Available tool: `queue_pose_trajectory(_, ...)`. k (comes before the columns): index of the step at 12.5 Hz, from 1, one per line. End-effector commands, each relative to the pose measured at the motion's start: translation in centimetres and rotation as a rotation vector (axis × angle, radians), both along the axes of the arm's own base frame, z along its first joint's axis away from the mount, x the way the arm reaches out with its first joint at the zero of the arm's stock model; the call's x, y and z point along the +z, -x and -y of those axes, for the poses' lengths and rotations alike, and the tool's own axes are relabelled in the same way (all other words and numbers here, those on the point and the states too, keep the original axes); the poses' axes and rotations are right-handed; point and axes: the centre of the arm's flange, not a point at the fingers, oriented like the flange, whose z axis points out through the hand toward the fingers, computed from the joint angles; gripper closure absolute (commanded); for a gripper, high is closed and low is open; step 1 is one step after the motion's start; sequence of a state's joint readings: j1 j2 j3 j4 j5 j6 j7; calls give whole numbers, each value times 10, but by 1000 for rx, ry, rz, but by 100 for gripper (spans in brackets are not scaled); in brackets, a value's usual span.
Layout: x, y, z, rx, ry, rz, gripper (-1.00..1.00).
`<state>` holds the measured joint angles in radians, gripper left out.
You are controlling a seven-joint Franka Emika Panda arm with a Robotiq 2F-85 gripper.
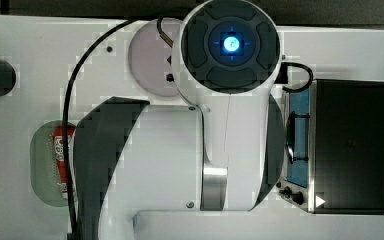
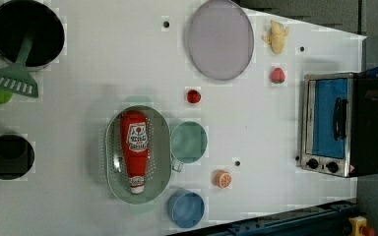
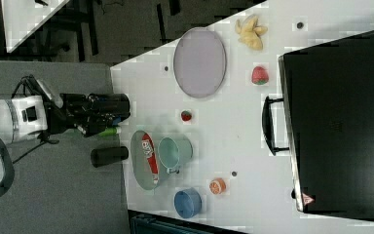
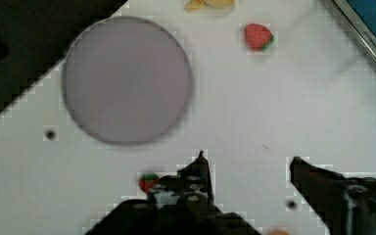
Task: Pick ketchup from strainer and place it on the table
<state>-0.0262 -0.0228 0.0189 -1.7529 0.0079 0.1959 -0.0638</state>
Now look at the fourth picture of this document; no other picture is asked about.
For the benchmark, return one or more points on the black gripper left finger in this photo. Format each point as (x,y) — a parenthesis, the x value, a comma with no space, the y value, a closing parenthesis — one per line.
(195,178)

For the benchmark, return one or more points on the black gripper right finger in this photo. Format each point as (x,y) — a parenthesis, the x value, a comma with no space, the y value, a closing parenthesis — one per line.
(347,205)

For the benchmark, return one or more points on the small red strawberry toy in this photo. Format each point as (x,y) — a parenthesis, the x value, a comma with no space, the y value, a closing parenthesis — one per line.
(147,180)

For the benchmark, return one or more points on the orange slice toy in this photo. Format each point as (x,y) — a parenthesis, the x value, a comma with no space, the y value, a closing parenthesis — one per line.
(277,232)

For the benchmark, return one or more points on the round lilac plate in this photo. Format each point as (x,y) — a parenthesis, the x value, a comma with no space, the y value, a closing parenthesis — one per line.
(126,81)

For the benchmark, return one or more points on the large pink strawberry toy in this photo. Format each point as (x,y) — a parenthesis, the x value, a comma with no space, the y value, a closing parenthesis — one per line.
(258,37)

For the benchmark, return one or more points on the yellow peeled banana toy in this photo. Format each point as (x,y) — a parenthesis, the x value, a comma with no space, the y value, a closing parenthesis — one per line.
(199,4)

